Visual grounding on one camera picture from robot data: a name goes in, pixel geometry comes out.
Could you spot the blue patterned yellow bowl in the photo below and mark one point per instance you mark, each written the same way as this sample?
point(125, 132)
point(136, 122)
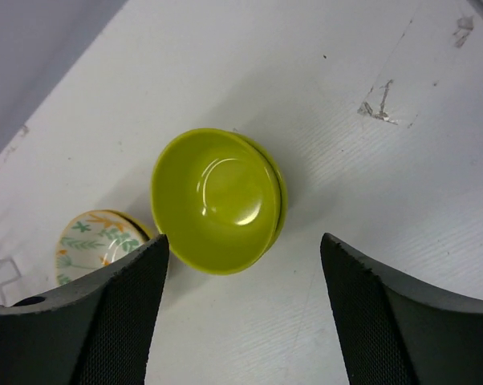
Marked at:
point(140, 225)

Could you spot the green bowl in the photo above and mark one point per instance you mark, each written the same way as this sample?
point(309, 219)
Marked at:
point(216, 199)
point(282, 186)

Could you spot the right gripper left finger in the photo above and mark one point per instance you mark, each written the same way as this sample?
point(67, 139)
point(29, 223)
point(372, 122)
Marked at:
point(95, 330)

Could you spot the floral patterned yellow bowl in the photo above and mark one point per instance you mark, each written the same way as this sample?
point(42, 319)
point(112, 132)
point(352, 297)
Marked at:
point(91, 241)

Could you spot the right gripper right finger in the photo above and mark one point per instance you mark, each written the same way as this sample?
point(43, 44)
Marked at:
point(394, 328)

